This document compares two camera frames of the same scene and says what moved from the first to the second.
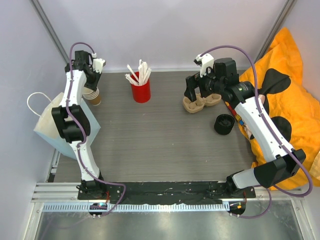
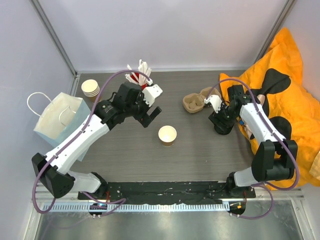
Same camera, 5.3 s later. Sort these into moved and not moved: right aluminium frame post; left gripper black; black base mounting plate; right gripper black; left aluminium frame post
Moved: left gripper black; right gripper black
Not moved: left aluminium frame post; black base mounting plate; right aluminium frame post
